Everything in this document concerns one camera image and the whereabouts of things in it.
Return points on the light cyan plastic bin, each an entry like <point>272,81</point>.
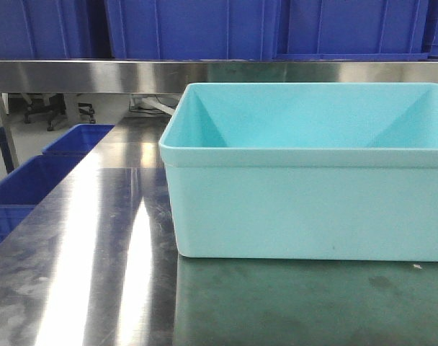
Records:
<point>315,171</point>

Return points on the blue crate upper middle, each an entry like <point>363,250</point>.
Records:
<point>193,30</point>

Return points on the office chair base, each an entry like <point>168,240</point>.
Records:
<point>55,104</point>

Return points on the small blue bin lower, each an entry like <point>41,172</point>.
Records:
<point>25,187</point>

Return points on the blue crate upper left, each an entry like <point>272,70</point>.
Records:
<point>53,30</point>

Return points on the stainless steel shelf rail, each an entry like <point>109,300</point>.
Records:
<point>171,77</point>

